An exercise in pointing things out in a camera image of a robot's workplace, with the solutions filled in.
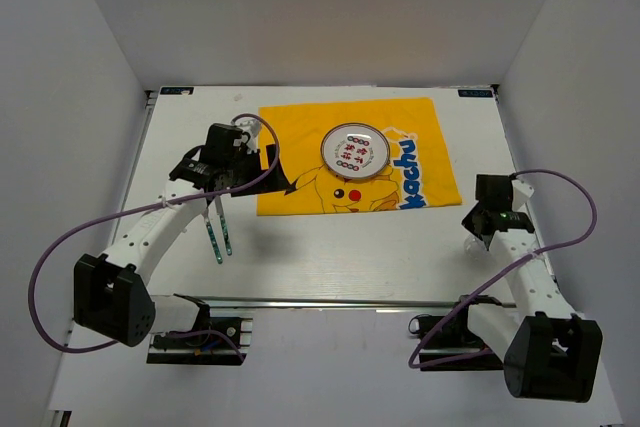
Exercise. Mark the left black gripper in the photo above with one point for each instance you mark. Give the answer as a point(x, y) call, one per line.
point(272, 181)

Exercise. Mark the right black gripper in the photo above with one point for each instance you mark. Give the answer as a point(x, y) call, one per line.
point(468, 220)

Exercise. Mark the clear plastic cup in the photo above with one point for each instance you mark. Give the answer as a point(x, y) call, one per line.
point(474, 248)

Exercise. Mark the knife with teal handle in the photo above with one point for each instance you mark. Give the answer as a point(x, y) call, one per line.
point(224, 226)

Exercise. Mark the yellow pikachu cloth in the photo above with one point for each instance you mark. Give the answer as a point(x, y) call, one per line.
point(418, 172)

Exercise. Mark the round patterned plate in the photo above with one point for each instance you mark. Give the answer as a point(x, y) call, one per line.
point(355, 151)

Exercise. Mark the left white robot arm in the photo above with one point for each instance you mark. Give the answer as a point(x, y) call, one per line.
point(110, 290)

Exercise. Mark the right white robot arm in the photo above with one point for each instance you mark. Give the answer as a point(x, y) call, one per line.
point(549, 352)

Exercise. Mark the left blue table label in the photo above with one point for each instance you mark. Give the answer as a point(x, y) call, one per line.
point(175, 90)

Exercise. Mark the blue table label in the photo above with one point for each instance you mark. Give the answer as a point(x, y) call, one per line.
point(475, 93)
point(175, 90)

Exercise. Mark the right blue table label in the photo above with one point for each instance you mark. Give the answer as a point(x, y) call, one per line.
point(475, 93)

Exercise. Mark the fork with teal handle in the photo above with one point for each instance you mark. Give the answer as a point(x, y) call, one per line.
point(212, 237)

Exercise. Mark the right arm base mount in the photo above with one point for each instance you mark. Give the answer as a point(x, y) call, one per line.
point(455, 348)

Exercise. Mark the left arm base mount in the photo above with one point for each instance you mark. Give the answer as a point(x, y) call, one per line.
point(205, 349)

